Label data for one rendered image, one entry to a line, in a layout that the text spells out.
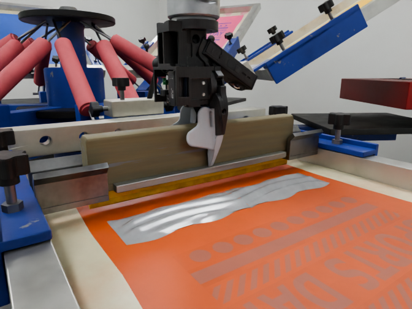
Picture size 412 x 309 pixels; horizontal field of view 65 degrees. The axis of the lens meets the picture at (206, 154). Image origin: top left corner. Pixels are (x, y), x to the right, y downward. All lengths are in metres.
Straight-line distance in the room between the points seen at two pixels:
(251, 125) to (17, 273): 0.40
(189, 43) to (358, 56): 2.26
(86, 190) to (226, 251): 0.19
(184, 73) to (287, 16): 2.71
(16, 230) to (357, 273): 0.32
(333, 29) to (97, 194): 0.81
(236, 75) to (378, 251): 0.31
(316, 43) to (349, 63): 1.71
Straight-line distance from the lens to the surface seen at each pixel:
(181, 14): 0.47
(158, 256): 0.35
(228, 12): 2.36
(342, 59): 2.75
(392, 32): 2.58
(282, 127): 0.61
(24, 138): 0.65
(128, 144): 0.44
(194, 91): 0.46
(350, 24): 1.06
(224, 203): 0.45
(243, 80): 0.52
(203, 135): 0.48
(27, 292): 0.28
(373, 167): 0.63
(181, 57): 0.47
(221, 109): 0.47
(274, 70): 0.97
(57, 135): 0.65
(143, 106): 0.75
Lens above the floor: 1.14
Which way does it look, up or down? 15 degrees down
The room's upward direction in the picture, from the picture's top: straight up
